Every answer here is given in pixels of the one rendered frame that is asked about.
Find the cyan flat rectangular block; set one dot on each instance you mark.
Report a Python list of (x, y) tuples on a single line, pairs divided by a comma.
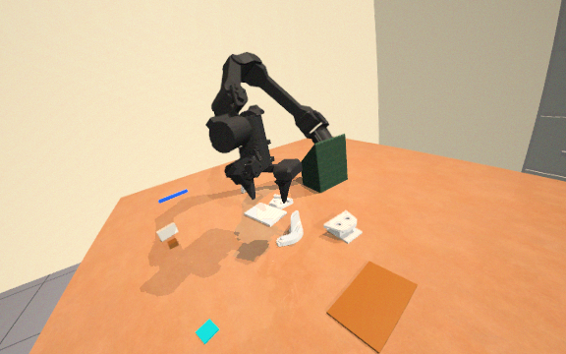
[(207, 331)]

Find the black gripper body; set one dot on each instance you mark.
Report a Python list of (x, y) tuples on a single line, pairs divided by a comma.
[(285, 170)]

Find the orange flat plate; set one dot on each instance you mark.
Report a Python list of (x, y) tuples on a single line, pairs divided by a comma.
[(373, 304)]

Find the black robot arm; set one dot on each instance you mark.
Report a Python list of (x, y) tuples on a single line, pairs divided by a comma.
[(229, 129)]

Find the blue flat bar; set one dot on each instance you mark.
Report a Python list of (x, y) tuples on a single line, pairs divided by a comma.
[(172, 196)]

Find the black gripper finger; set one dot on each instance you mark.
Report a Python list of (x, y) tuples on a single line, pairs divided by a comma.
[(284, 187), (250, 189)]

